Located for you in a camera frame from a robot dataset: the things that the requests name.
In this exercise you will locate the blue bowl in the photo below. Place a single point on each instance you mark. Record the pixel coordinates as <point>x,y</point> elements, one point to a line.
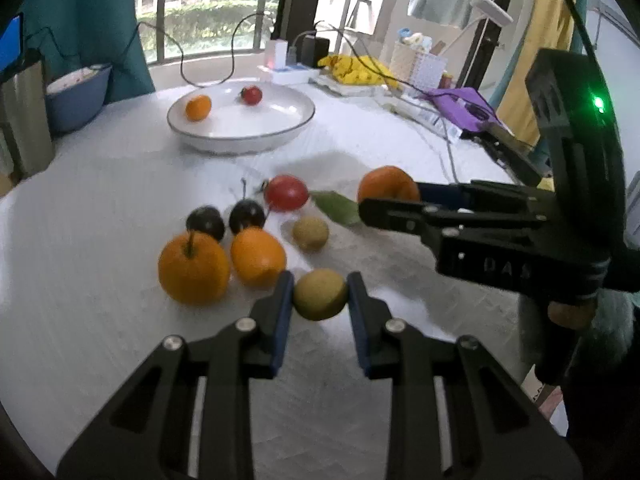
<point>75,107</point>

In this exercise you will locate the white paper packets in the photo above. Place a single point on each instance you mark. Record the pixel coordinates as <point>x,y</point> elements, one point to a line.
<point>420,115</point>

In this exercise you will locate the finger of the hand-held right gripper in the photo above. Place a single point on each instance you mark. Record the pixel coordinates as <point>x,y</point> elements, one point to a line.
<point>400,212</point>
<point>440,192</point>

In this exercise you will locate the white tray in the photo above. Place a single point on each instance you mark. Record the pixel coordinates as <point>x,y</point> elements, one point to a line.
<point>345,87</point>

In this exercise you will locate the black rectangular device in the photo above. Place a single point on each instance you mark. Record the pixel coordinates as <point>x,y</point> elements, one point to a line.
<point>515,152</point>

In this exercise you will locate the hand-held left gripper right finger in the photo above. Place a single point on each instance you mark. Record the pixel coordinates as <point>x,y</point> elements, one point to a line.
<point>357,320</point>

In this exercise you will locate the white round plate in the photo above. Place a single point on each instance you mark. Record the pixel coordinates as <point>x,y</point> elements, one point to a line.
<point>240,125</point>

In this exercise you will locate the tablet with blue screen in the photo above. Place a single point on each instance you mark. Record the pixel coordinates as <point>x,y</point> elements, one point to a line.
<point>10,45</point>

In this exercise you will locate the teal curtain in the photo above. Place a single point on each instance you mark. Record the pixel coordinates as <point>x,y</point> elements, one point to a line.
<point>85,20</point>

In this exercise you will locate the person's right hand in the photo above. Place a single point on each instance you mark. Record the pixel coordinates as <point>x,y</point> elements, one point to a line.
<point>570,314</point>

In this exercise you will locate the dark charger plug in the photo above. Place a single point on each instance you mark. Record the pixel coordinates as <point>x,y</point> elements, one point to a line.
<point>315,51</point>

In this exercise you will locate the white charger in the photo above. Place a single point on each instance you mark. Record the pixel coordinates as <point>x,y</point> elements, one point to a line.
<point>276,54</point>

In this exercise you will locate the large orange with stem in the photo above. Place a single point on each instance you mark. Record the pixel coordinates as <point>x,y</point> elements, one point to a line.
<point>192,275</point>

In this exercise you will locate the balcony railing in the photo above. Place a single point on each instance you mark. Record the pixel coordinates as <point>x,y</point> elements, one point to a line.
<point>160,25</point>

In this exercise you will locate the steel tumbler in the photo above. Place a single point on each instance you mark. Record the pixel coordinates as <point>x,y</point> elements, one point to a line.
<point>25,115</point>

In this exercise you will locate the yellow curtain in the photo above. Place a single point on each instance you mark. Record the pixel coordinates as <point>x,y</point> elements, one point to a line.
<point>537,50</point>

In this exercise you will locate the red apple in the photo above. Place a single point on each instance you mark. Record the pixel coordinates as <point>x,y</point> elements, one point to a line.
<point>286,193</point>

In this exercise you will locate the small orange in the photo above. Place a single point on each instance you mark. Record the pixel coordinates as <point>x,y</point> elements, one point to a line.
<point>198,108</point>

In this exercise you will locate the small yellowish kiwi fruit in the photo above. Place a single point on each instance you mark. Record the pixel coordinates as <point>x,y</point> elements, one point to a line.
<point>310,232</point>

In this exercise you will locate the yellow package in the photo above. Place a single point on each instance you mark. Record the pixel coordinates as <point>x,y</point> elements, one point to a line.
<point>357,72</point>

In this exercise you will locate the white plastic basket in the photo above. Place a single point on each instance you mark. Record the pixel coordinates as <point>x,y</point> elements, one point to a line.
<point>417,67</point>

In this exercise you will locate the colourful small packets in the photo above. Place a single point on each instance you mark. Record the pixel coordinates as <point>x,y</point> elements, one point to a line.
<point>415,40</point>

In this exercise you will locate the large yellowish kiwi fruit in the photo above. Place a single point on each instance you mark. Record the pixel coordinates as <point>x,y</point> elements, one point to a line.
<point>320,294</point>

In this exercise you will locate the purple cloth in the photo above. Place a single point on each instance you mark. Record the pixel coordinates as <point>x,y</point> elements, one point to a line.
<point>457,102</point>

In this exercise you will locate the white desk lamp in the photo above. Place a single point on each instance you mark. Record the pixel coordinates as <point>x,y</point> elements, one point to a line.
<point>492,10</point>

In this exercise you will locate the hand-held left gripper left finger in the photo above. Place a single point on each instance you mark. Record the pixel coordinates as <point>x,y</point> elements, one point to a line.
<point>284,310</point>

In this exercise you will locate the white textured tablecloth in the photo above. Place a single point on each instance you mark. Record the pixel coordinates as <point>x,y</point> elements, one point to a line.
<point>125,360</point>

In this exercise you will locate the black window post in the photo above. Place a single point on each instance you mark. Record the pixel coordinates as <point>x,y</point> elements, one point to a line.
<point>300,0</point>

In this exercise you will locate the dark plum with stem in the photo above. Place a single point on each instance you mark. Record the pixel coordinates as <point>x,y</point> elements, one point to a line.
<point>246,215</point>

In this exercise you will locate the round orange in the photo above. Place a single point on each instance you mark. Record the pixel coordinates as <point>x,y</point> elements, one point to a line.
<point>257,257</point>
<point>387,182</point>

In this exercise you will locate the green leaf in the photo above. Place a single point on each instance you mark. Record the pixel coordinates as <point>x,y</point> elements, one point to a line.
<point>337,207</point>

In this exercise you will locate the small red tomato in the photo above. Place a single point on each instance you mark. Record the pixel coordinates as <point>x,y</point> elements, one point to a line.
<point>251,95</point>

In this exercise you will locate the white power strip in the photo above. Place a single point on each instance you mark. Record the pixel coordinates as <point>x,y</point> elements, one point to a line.
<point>287,75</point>

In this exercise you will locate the white pink bowl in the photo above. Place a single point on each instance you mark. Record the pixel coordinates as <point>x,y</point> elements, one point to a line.
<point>75,77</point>

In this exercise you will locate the small yellow red bottle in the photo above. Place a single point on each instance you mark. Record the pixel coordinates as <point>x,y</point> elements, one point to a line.
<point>446,81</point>

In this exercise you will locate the green hedge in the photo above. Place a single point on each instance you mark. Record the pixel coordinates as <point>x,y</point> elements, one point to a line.
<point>215,20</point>

